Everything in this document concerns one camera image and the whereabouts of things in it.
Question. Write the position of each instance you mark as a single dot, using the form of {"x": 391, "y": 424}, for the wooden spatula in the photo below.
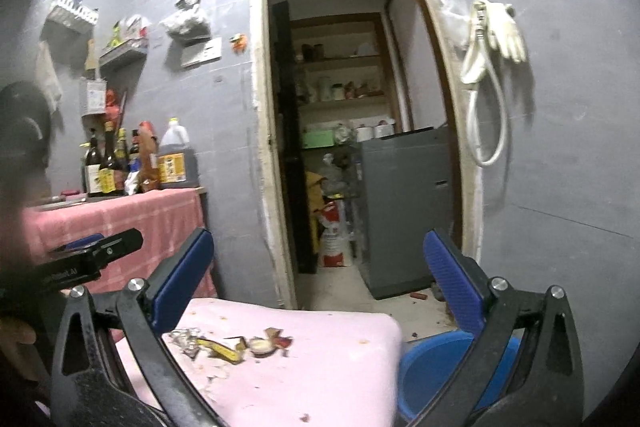
{"x": 91, "y": 59}

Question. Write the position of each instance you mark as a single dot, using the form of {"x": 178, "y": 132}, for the hanging cream cloth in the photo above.
{"x": 48, "y": 77}

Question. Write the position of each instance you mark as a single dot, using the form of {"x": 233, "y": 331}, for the pink cloth covered table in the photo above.
{"x": 310, "y": 377}

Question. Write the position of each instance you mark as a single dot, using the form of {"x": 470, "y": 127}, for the pile of plastic bags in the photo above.
{"x": 334, "y": 177}

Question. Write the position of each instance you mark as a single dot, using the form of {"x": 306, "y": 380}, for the brown paper scrap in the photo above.
{"x": 273, "y": 335}

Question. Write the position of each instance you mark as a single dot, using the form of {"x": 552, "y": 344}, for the wooden storage shelves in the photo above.
{"x": 345, "y": 62}

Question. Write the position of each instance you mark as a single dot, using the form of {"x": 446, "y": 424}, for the dark wooden door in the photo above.
{"x": 290, "y": 157}

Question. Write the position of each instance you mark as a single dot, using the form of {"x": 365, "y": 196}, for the dark bottle blue label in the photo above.
{"x": 135, "y": 157}

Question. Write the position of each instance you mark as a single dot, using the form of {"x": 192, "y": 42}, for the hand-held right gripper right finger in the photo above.
{"x": 452, "y": 277}

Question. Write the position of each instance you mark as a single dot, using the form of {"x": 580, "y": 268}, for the pale wooden door frame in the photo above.
{"x": 262, "y": 107}

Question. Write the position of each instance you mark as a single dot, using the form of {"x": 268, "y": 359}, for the white bowls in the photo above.
{"x": 375, "y": 132}

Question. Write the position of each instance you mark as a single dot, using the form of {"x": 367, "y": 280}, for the white wall shelf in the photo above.
{"x": 122, "y": 54}

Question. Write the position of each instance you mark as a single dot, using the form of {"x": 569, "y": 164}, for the brown sauce bottle red cap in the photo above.
{"x": 149, "y": 157}

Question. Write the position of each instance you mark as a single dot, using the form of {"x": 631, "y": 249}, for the orange wall hook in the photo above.
{"x": 238, "y": 43}

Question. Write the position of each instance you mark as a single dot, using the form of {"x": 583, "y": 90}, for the cream rubber gloves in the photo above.
{"x": 510, "y": 37}

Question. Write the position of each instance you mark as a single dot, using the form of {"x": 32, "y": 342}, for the blue plastic bucket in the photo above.
{"x": 435, "y": 372}

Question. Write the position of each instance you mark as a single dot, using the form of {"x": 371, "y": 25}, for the dark bottle yellow label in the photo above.
{"x": 111, "y": 172}

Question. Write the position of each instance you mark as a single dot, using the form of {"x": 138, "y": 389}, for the pink seasoning packet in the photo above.
{"x": 136, "y": 28}

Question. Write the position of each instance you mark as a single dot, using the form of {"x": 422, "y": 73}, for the green seasoning packet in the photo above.
{"x": 116, "y": 36}

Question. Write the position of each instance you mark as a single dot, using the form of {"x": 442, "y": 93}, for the grey metal utensil holder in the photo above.
{"x": 94, "y": 97}

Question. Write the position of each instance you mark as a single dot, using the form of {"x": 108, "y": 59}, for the pink checked cloth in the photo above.
{"x": 150, "y": 217}

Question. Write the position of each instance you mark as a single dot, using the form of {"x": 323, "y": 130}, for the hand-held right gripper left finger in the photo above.
{"x": 180, "y": 277}

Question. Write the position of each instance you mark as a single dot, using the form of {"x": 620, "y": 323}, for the green box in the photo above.
{"x": 317, "y": 139}

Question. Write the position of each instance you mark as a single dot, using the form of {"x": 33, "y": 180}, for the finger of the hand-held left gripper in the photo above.
{"x": 82, "y": 242}
{"x": 117, "y": 247}

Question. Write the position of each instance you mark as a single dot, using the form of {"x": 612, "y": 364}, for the hanging clear plastic bag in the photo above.
{"x": 187, "y": 22}

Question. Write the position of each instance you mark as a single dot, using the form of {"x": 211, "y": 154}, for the person's left hand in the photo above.
{"x": 15, "y": 344}

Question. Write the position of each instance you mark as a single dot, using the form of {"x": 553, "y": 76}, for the white red rice bag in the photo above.
{"x": 336, "y": 237}

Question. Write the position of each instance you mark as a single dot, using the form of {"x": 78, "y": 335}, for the amber glass bottle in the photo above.
{"x": 122, "y": 147}

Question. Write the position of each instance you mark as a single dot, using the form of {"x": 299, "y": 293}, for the silver foil wrapper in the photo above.
{"x": 186, "y": 342}

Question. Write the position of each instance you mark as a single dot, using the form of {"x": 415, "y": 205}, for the red orange bag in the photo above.
{"x": 112, "y": 107}

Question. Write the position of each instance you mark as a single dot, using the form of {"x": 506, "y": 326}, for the black wok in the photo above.
{"x": 15, "y": 107}

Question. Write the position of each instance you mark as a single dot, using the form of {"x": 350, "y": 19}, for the dark bottle white label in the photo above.
{"x": 92, "y": 172}

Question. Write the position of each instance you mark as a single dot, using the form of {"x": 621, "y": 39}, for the white plastic basket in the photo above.
{"x": 70, "y": 12}

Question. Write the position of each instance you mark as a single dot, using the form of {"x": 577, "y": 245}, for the large cooking oil jug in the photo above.
{"x": 177, "y": 167}

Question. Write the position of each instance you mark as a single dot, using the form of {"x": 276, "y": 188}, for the grey washing machine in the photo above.
{"x": 405, "y": 207}

